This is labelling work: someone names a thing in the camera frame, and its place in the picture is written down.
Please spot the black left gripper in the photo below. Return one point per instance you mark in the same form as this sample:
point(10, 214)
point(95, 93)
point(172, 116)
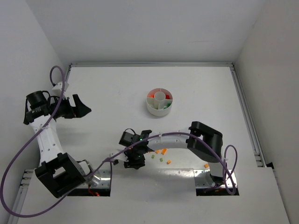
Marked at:
point(70, 108)

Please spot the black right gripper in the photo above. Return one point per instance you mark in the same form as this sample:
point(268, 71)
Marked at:
point(134, 160)

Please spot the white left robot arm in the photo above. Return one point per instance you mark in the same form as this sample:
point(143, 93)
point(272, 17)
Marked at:
point(57, 170)

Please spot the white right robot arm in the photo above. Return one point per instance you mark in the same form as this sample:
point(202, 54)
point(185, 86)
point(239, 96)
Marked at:
point(203, 141)

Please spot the yellow long lego brick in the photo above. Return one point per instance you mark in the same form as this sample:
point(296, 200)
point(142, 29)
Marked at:
point(164, 151)

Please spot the white divided round container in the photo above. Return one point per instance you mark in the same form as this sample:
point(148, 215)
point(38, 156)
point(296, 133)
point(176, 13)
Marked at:
point(161, 98)

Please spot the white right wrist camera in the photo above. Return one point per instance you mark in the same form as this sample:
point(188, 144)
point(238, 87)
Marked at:
point(117, 156)

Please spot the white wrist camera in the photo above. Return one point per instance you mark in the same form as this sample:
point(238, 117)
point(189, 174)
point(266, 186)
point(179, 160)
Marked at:
point(117, 156)
point(58, 88)

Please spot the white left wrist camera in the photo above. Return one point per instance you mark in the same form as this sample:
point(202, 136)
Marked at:
point(58, 88)

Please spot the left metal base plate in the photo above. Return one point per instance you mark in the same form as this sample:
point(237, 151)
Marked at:
point(100, 180)

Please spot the metal base plate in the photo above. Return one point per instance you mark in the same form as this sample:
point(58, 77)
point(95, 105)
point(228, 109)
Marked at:
point(204, 181)
point(100, 180)

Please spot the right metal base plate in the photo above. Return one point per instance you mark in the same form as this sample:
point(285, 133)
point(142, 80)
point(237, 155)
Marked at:
point(204, 181)

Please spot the aluminium frame rail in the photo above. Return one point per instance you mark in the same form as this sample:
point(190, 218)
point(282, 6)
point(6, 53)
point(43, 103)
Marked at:
point(254, 139)

